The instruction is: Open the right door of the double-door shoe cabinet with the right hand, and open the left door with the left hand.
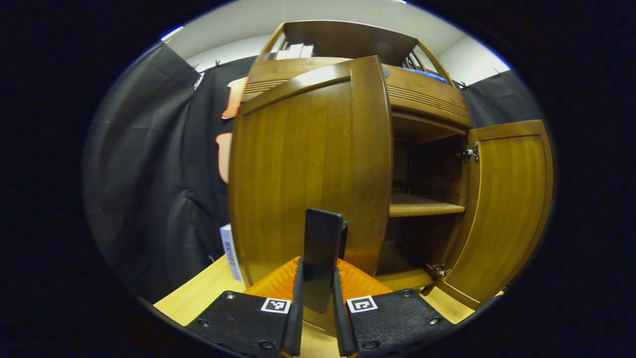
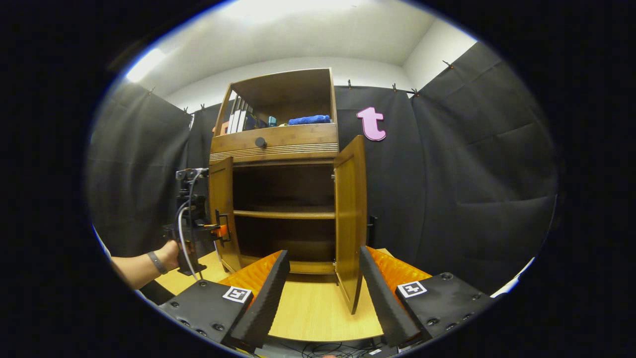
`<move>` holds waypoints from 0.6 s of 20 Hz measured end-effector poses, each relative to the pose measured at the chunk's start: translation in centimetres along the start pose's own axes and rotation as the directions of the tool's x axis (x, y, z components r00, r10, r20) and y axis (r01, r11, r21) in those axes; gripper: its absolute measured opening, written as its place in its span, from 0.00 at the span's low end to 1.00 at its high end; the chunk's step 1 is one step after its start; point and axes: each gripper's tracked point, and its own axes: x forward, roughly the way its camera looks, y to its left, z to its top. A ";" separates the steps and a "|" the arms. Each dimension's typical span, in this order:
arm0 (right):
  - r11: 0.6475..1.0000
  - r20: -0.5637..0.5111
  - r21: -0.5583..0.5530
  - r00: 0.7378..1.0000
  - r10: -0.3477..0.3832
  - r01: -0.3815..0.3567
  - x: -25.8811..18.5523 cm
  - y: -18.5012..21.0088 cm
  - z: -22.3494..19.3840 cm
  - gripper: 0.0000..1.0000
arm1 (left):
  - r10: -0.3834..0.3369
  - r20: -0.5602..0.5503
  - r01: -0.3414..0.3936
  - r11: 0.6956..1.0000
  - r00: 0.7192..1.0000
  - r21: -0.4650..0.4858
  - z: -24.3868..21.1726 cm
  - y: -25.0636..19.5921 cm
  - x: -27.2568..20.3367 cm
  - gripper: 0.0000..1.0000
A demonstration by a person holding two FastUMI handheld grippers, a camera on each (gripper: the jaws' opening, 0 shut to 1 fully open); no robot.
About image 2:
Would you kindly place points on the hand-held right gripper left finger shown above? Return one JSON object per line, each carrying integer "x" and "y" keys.
{"x": 266, "y": 298}

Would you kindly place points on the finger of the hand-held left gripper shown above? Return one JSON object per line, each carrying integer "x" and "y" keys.
{"x": 221, "y": 230}

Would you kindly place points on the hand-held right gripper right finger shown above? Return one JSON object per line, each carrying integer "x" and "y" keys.
{"x": 385, "y": 298}

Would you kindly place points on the narrow wooden cabinet door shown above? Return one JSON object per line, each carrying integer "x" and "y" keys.
{"x": 222, "y": 194}

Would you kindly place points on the wide wooden cabinet door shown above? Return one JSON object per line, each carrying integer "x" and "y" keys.
{"x": 350, "y": 223}

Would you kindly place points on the wooden double-door shoe cabinet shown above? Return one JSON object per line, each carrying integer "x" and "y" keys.
{"x": 283, "y": 92}

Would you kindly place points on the wooden cabinet shelf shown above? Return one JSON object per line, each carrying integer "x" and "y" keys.
{"x": 283, "y": 215}

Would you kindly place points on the dark wristband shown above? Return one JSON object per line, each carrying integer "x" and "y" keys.
{"x": 157, "y": 262}

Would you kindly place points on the black round drawer knob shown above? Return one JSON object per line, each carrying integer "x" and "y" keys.
{"x": 261, "y": 142}

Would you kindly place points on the dark blue book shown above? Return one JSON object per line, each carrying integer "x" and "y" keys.
{"x": 250, "y": 122}

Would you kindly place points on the black backdrop cloth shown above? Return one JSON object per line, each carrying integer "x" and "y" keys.
{"x": 447, "y": 174}

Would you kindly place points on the blue folded towel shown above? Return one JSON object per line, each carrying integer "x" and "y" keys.
{"x": 309, "y": 120}

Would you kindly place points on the ceiling light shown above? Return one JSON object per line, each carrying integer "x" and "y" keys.
{"x": 145, "y": 64}

